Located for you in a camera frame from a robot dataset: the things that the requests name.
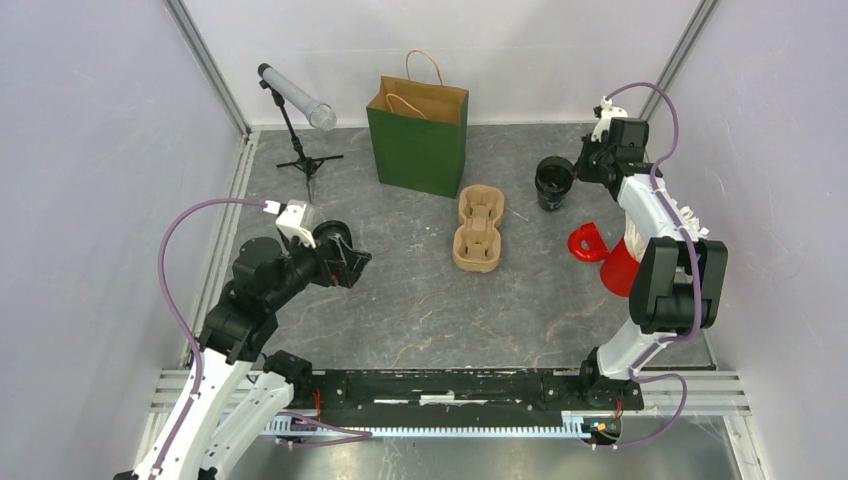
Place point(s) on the grey tube on stand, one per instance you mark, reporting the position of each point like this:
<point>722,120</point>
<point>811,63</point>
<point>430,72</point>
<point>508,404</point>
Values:
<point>319,115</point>

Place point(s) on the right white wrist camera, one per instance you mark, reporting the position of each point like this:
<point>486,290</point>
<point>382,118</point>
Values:
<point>605,112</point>

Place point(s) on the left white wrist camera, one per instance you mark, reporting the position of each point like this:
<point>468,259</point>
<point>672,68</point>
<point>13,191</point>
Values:
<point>294,220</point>

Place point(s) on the red mug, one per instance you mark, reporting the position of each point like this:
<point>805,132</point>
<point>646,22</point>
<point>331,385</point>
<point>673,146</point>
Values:
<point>619,267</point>

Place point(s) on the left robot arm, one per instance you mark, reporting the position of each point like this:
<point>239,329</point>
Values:
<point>201,441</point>

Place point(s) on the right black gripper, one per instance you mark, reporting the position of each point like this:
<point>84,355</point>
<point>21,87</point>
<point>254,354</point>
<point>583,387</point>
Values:
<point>582,172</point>

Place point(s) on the black paper coffee cup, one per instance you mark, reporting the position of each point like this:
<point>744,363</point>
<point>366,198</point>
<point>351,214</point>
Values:
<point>554,177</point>

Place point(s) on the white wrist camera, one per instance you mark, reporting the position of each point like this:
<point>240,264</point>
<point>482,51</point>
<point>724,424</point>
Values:
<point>605,112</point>
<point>294,220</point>

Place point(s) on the stack of black lids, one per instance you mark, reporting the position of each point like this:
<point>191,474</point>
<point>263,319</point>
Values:
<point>333,229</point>

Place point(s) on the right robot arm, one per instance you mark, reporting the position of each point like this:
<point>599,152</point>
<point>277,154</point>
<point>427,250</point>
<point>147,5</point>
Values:
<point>678,284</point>

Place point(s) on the cardboard cup carrier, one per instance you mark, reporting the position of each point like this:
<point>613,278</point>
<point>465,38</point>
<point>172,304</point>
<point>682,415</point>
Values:
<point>477,244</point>

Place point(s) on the green paper bag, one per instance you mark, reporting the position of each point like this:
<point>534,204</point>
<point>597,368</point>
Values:
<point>419,133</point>

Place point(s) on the black tripod stand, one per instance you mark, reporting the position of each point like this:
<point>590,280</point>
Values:
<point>307,165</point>

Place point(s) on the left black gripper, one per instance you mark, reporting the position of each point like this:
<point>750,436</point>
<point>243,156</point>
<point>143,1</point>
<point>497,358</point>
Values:
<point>345,269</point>

